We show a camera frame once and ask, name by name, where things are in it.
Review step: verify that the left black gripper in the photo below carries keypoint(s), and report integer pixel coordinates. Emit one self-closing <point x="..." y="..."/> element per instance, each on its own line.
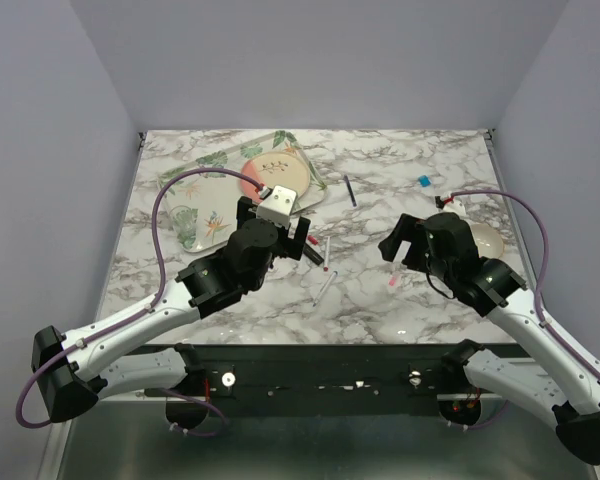
<point x="292" y="248"/>

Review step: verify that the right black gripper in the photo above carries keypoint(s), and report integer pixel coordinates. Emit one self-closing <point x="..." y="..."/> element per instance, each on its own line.
<point x="404" y="229"/>

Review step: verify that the white pen blue tip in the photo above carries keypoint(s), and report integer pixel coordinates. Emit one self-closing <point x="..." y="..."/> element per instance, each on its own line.
<point x="324" y="288"/>

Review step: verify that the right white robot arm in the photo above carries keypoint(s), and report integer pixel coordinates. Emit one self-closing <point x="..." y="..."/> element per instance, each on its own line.
<point x="567" y="397"/>

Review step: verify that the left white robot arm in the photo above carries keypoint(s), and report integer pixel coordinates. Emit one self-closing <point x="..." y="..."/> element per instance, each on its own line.
<point x="73" y="370"/>

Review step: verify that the white pen red tip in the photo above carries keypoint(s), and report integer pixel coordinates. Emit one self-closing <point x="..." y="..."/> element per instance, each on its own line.
<point x="327" y="250"/>

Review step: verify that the blue pen cap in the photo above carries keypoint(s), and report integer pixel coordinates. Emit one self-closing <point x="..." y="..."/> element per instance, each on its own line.
<point x="424" y="181"/>

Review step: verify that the dark blue pen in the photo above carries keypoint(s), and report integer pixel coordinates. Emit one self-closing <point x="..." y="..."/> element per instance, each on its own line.
<point x="350" y="190"/>

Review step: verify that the black marker blue tip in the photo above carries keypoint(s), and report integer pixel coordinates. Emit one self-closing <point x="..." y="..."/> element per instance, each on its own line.
<point x="312" y="255"/>

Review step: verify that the pink cream plate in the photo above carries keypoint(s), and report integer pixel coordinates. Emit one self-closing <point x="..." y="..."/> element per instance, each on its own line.
<point x="279" y="168"/>

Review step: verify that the small patterned bowl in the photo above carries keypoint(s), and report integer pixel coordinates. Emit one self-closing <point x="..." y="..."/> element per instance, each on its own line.
<point x="489" y="242"/>

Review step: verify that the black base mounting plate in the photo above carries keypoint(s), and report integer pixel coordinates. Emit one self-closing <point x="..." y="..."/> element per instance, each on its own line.
<point x="331" y="380"/>

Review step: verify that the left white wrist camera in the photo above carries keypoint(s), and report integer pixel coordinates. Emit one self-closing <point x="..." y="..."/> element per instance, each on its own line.
<point x="276" y="205"/>

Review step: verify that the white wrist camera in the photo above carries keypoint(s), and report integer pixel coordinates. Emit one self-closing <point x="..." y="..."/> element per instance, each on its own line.
<point x="450" y="205"/>
<point x="276" y="205"/>

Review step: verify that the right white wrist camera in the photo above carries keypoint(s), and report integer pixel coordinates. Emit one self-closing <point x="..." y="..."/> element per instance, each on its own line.
<point x="450" y="205"/>

